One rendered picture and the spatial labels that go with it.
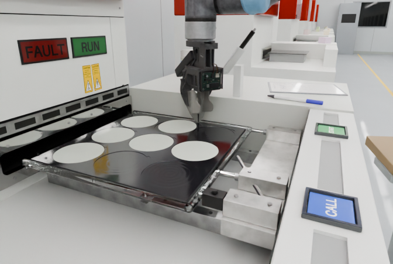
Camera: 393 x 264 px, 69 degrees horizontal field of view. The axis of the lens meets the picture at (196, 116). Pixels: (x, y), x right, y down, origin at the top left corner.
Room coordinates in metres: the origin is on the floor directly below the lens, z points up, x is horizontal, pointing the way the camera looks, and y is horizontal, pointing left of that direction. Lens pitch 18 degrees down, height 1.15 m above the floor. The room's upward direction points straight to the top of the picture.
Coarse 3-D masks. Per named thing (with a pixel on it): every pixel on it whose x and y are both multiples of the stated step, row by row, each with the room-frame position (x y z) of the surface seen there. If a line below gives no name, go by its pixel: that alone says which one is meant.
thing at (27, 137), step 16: (128, 96) 0.85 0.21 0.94; (80, 112) 0.68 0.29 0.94; (96, 112) 0.73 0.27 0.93; (32, 128) 0.57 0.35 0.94; (48, 128) 0.59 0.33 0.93; (64, 128) 0.63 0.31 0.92; (0, 144) 0.50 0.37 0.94; (16, 144) 0.52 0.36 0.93; (0, 176) 0.48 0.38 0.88; (16, 176) 0.51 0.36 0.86
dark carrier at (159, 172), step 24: (120, 120) 0.75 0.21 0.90; (168, 120) 0.75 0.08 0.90; (72, 144) 0.58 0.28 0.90; (120, 144) 0.58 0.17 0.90; (216, 144) 0.58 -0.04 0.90; (72, 168) 0.47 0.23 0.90; (96, 168) 0.47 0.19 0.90; (120, 168) 0.47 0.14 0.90; (144, 168) 0.47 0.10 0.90; (168, 168) 0.47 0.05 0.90; (192, 168) 0.47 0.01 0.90; (168, 192) 0.39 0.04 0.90; (192, 192) 0.39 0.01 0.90
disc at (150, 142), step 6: (138, 138) 0.62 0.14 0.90; (144, 138) 0.62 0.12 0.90; (150, 138) 0.62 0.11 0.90; (156, 138) 0.62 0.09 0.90; (162, 138) 0.62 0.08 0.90; (168, 138) 0.62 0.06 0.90; (132, 144) 0.58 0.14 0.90; (138, 144) 0.58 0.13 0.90; (144, 144) 0.58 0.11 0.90; (150, 144) 0.58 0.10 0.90; (156, 144) 0.58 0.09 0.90; (162, 144) 0.58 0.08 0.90; (168, 144) 0.58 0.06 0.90; (144, 150) 0.55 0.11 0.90; (150, 150) 0.55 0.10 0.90
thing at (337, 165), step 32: (352, 128) 0.52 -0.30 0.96; (320, 160) 0.39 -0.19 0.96; (352, 160) 0.38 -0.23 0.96; (352, 192) 0.30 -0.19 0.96; (288, 224) 0.24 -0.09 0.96; (320, 224) 0.24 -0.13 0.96; (288, 256) 0.20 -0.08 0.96; (320, 256) 0.20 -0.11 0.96; (352, 256) 0.20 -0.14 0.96; (384, 256) 0.20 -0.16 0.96
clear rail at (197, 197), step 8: (248, 128) 0.68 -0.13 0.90; (240, 136) 0.63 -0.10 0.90; (240, 144) 0.59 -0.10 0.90; (232, 152) 0.54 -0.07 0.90; (224, 160) 0.50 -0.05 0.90; (216, 168) 0.47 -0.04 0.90; (224, 168) 0.48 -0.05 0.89; (208, 176) 0.44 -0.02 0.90; (216, 176) 0.45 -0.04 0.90; (208, 184) 0.41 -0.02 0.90; (200, 192) 0.39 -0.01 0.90; (192, 200) 0.37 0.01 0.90; (200, 200) 0.38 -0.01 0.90
